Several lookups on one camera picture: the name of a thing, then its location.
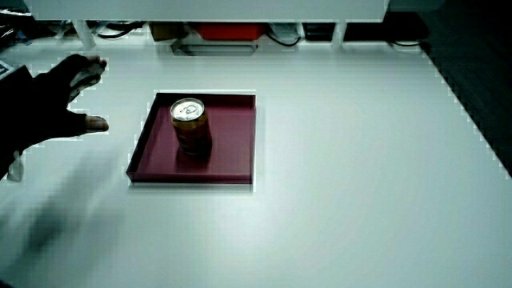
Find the red bull can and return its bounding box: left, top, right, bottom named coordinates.
left=170, top=97, right=213, bottom=156

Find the person's left hand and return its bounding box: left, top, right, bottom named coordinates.
left=0, top=54, right=110, bottom=161

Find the grey flat frame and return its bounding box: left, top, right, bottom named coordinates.
left=170, top=39, right=258, bottom=57

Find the brown cardboard box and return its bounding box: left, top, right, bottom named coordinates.
left=149, top=22, right=187, bottom=42

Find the small black box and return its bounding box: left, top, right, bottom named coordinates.
left=303, top=22, right=335, bottom=42

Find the black cable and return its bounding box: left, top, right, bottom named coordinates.
left=97, top=21, right=146, bottom=40
left=388, top=38, right=426, bottom=48

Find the white raised shelf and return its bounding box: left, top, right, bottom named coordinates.
left=23, top=0, right=390, bottom=51

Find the large black device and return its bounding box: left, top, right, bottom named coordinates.
left=342, top=10, right=431, bottom=43

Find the white plastic bag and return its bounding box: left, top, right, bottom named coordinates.
left=266, top=22, right=306, bottom=47

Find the maroon square plate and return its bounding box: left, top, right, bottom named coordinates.
left=126, top=92, right=257, bottom=186

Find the red box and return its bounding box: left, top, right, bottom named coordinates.
left=194, top=22, right=267, bottom=42

